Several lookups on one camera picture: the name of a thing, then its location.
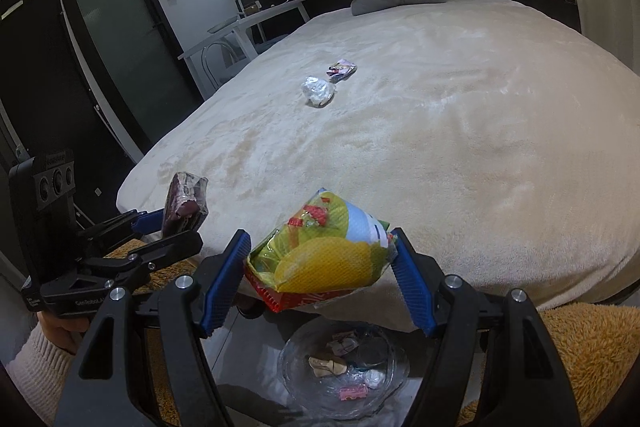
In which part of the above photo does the white desk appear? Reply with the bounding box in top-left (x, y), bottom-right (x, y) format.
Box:
top-left (177, 0), bottom-right (308, 92)

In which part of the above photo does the clear plastic chair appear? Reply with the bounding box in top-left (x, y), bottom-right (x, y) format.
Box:
top-left (200, 39), bottom-right (251, 92)

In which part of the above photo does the person's left forearm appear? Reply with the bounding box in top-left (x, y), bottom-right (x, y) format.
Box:
top-left (2, 322), bottom-right (76, 427)

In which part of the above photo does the dark red snack wrapper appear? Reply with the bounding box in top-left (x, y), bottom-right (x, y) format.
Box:
top-left (161, 172), bottom-right (210, 238)

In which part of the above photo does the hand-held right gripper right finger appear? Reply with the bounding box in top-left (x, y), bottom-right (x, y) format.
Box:
top-left (387, 227), bottom-right (583, 427)

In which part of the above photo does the beige crumpled paper scrap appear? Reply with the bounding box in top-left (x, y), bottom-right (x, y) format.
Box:
top-left (307, 355), bottom-right (348, 378)

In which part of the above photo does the colourful crumpled wrapper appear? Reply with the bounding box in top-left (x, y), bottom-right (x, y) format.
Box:
top-left (327, 59), bottom-right (358, 82)

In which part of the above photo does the black frosted glass door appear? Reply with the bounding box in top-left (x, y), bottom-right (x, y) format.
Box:
top-left (52, 0), bottom-right (206, 152)

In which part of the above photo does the black wardrobe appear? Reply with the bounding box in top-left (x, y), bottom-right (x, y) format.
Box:
top-left (0, 0), bottom-right (138, 278)

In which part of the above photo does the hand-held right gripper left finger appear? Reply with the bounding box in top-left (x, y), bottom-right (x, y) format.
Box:
top-left (52, 228), bottom-right (252, 427)

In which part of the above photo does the yellow green snack packet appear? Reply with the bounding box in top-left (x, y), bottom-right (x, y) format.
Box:
top-left (243, 188), bottom-right (398, 314)

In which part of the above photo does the person's right brown fleece leg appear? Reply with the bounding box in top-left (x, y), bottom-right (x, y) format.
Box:
top-left (460, 302), bottom-right (640, 427)

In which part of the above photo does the crumpled clear plastic wrapper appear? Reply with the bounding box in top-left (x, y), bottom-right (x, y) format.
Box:
top-left (300, 76), bottom-right (338, 109)

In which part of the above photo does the grey pillow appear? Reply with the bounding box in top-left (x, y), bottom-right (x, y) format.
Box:
top-left (350, 0), bottom-right (447, 16)

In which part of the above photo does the small pale printed wrapper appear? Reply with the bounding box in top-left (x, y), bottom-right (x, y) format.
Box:
top-left (327, 331), bottom-right (361, 355)

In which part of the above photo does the person's left hand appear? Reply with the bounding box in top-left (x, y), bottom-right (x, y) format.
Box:
top-left (35, 311), bottom-right (93, 355)

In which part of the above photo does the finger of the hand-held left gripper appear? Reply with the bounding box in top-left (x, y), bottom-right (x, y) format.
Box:
top-left (82, 229), bottom-right (205, 290)
top-left (80, 208), bottom-right (168, 243)

